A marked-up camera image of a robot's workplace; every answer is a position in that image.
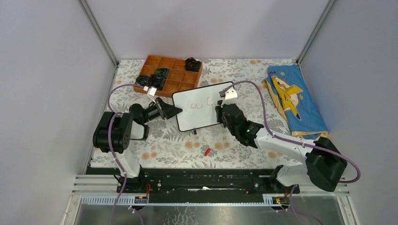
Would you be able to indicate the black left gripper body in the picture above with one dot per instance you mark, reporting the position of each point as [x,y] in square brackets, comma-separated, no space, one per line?
[154,112]

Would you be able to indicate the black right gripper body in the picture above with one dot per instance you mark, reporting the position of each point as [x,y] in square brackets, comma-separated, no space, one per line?
[233,131]

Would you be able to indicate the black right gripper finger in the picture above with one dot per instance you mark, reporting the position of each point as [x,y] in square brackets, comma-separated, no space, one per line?
[218,106]
[220,117]

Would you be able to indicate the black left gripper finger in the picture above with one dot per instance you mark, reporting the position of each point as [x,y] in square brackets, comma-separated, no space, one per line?
[171,111]
[161,103]

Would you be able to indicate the small black-framed whiteboard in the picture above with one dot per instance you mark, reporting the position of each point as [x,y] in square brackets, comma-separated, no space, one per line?
[198,106]

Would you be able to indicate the red marker cap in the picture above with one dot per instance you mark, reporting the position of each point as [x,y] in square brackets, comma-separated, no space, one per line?
[207,152]

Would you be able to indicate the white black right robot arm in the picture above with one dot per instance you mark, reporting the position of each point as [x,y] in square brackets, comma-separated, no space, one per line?
[320,164]

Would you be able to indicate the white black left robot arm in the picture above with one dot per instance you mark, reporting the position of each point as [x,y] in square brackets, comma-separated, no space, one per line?
[115,131]

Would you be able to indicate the floral patterned table mat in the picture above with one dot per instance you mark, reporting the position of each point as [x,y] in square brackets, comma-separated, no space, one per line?
[167,147]

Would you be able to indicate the black tape roll lower middle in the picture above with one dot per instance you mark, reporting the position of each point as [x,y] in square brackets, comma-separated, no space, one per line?
[156,81]

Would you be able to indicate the black tape roll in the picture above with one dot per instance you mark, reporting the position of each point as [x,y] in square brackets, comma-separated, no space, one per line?
[161,72]
[192,65]
[142,81]
[156,81]

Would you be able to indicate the black tape roll left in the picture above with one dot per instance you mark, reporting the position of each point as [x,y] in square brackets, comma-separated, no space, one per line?
[142,81]

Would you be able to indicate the orange compartment tray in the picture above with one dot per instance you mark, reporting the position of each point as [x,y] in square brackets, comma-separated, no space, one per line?
[178,78]

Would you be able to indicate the black tape roll upper middle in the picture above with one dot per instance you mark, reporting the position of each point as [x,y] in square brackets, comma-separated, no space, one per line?
[161,72]

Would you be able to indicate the black tape roll top right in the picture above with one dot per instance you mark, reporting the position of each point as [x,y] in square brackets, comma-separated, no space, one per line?
[192,65]

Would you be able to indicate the blue yellow cartoon cloth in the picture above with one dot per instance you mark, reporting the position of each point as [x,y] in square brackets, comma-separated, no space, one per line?
[291,97]

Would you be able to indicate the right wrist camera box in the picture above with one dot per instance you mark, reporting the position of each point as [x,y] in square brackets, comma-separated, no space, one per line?
[227,97]

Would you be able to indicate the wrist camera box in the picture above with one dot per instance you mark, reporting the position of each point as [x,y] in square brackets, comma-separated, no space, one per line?
[227,97]
[150,92]

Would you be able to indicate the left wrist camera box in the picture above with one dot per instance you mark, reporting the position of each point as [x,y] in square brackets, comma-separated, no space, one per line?
[150,92]

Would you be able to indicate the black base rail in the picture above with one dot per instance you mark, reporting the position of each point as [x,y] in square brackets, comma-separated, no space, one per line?
[198,186]

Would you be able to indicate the left aluminium frame post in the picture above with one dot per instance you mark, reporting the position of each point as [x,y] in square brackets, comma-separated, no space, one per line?
[98,31]

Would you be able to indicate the aluminium frame post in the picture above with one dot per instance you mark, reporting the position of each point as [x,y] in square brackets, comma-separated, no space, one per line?
[98,31]
[326,11]

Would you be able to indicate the right aluminium frame post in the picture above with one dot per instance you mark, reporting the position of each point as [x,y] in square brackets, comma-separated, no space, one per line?
[326,11]

